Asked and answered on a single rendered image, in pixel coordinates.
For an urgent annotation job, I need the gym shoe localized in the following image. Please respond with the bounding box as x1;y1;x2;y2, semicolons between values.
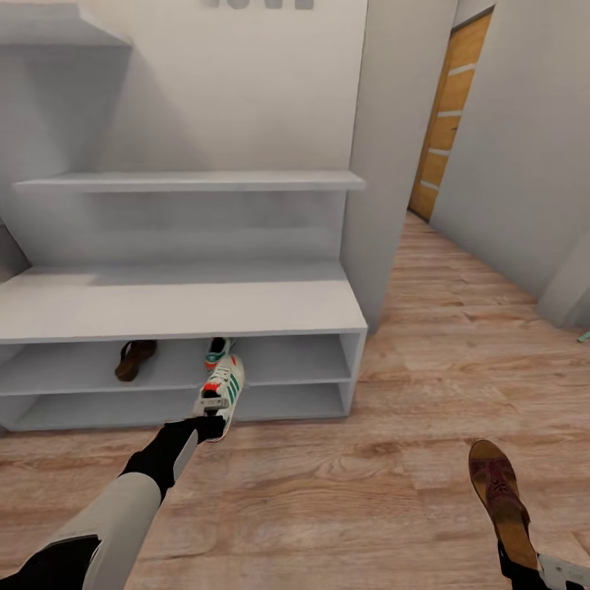
206;337;237;377
199;352;245;443

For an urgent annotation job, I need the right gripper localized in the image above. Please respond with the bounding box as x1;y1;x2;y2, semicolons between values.
497;542;586;590

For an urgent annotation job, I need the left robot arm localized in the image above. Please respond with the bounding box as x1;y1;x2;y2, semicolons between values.
0;397;229;590

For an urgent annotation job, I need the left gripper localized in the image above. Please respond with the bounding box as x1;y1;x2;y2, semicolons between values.
193;415;225;443

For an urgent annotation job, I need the sandal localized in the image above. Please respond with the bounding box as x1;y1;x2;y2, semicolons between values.
114;339;158;383
469;440;540;570

